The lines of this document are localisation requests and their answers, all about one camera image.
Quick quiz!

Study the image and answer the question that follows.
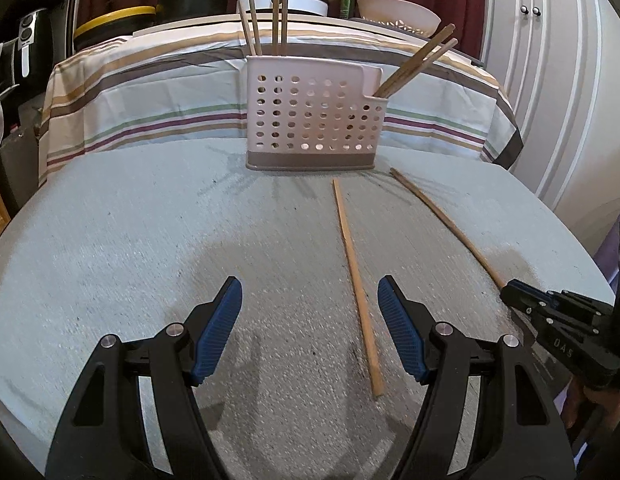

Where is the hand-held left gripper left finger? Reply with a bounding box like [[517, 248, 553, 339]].
[[46, 275, 243, 480]]

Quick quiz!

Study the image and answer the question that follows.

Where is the person's right hand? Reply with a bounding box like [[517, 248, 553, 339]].
[[565, 379, 620, 431]]

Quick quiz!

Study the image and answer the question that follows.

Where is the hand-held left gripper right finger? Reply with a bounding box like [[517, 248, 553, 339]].
[[377, 274, 577, 480]]

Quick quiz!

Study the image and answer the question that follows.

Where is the dark storage box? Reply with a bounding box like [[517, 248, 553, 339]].
[[0, 124, 42, 222]]

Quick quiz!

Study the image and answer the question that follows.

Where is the white cabinet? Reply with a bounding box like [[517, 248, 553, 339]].
[[482, 0, 620, 261]]

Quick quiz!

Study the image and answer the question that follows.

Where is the pink perforated utensil holder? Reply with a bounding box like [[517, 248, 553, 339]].
[[245, 55, 391, 172]]

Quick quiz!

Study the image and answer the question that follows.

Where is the grey bag strap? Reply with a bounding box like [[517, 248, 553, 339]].
[[0, 42, 19, 159]]

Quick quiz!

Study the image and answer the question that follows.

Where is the flat pan with yellow lid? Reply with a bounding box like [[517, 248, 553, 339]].
[[73, 6, 158, 52]]

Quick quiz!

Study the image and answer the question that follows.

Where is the black air fryer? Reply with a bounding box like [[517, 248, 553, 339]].
[[0, 6, 54, 113]]

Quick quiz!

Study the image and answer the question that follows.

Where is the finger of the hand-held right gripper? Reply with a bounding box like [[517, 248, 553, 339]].
[[510, 301, 558, 336], [500, 279, 566, 308]]

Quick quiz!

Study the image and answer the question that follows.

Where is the striped tablecloth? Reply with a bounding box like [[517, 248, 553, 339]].
[[37, 11, 524, 187]]

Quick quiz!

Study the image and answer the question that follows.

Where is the white induction cooker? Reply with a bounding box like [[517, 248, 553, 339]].
[[236, 0, 330, 19]]

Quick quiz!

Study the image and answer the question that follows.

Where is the white colander bowl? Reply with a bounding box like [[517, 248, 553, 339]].
[[356, 0, 441, 39]]

